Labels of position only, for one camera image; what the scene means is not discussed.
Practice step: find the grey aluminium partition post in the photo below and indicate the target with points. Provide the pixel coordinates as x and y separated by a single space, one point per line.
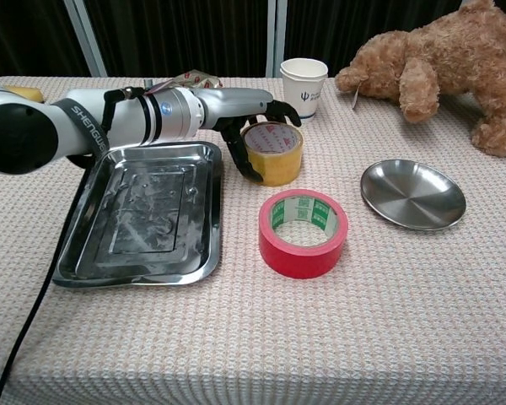
277 38
86 38

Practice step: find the brown teddy bear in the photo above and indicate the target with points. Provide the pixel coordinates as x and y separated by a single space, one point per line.
447 59

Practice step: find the black pleated curtain panel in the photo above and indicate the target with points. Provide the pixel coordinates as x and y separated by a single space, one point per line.
21 38
341 29
181 38

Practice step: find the round steel plate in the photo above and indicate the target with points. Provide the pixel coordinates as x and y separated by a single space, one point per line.
413 194

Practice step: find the red tape roll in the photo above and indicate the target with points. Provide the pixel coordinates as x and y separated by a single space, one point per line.
299 257

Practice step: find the silver foil snack packet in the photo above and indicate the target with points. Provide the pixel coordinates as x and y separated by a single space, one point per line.
194 80

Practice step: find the yellow transparent tape roll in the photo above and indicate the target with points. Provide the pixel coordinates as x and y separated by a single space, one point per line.
278 164

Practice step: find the yellow sponge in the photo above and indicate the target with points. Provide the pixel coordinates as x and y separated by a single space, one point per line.
25 93

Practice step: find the rectangular steel tray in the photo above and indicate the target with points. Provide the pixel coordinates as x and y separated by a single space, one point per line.
143 211

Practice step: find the beige woven tablecloth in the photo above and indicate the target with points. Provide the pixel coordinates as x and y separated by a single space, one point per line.
320 329

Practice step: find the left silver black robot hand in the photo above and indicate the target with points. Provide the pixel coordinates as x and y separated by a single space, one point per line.
236 105

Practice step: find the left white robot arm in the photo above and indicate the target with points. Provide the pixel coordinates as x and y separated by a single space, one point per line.
122 118

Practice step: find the white paper cup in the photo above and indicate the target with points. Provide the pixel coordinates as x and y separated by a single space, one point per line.
303 93

